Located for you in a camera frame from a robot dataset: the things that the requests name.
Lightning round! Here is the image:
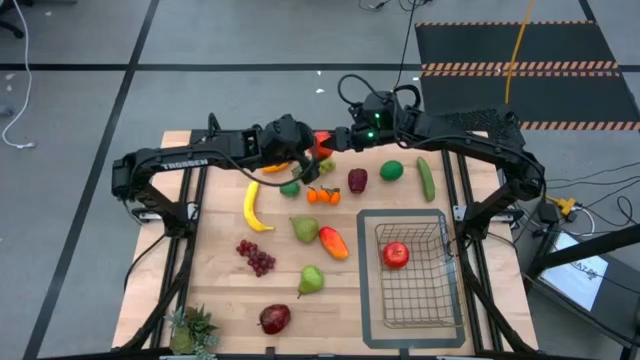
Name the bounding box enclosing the black stand beam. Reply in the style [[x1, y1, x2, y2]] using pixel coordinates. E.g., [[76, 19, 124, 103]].
[[522, 219, 640, 351]]

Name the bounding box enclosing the dark red plum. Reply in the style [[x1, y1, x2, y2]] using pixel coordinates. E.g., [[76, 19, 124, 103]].
[[347, 167, 369, 195]]

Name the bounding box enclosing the yellow banana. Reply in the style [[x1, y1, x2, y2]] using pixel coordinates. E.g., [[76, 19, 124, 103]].
[[242, 179, 276, 234]]

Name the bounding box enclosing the black aluminium table frame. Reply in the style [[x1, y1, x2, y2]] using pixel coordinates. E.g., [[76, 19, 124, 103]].
[[117, 112, 539, 360]]

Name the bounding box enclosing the red grape bunch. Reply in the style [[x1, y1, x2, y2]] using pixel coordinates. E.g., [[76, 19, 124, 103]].
[[235, 239, 277, 279]]

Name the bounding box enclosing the bright green pear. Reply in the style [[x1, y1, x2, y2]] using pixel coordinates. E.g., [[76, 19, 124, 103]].
[[296, 264, 326, 300]]

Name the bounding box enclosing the white floor cable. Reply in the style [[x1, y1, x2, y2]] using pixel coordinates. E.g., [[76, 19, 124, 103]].
[[0, 0, 37, 150]]

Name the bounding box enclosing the bright red apple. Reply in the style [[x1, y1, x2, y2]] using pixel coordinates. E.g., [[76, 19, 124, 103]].
[[382, 241, 411, 270]]

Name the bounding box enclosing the small orange pumpkin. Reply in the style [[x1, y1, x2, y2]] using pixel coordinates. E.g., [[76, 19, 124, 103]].
[[312, 130, 335, 160]]

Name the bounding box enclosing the orange tangerine cluster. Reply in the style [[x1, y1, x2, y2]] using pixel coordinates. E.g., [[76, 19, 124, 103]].
[[305, 184, 342, 207]]

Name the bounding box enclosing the dull olive green pear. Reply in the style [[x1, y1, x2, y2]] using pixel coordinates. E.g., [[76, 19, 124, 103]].
[[288, 215, 321, 246]]

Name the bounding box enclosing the black cable bundle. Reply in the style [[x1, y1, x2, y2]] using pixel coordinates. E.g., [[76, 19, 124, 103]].
[[357, 0, 434, 13]]

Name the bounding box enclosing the black hazard-striped floor mat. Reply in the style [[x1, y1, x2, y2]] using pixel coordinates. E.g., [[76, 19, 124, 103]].
[[413, 19, 640, 132]]

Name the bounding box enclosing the green grape bunch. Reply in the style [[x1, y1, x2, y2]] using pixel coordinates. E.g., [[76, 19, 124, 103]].
[[291, 157, 337, 180]]

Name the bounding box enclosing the yellow plug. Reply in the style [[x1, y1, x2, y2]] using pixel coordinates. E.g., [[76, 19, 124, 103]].
[[547, 196, 579, 216]]

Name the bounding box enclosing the grey mat with dark border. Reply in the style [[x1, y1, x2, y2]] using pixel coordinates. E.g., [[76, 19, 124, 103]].
[[355, 208, 467, 350]]

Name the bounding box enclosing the gold wire basket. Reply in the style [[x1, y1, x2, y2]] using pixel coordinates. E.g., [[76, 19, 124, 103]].
[[373, 221, 465, 330]]

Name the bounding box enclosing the red and orange mango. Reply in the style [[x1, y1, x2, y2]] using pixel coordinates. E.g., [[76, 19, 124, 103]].
[[318, 225, 351, 262]]

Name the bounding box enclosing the large green lime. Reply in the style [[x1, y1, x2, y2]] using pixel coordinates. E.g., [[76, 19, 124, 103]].
[[379, 159, 405, 183]]

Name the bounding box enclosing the yellow hanging cable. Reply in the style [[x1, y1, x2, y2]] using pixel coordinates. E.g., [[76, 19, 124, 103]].
[[503, 0, 536, 105]]

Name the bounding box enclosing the green succulent plant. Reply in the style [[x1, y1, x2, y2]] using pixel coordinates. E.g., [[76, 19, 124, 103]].
[[163, 304, 221, 360]]

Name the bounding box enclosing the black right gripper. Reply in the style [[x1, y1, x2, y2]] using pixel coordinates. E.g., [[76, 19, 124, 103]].
[[326, 122, 399, 154]]

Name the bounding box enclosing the green cucumber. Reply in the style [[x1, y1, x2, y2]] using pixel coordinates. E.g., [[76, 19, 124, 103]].
[[416, 156, 437, 203]]

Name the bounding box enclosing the black coiled hanging cable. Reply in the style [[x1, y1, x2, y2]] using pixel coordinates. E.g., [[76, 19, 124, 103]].
[[392, 0, 423, 109]]

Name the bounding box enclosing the black perforated bracket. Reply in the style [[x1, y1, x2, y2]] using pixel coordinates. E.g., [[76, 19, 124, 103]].
[[439, 106, 514, 134]]

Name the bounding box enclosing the black power adapter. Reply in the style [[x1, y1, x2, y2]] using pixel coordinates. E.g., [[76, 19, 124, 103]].
[[537, 199, 561, 226]]

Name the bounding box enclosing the black office chair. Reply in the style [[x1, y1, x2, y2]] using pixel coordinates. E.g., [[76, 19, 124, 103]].
[[0, 0, 27, 40]]

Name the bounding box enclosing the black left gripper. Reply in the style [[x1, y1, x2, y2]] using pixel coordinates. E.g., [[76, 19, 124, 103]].
[[258, 113, 330, 185]]

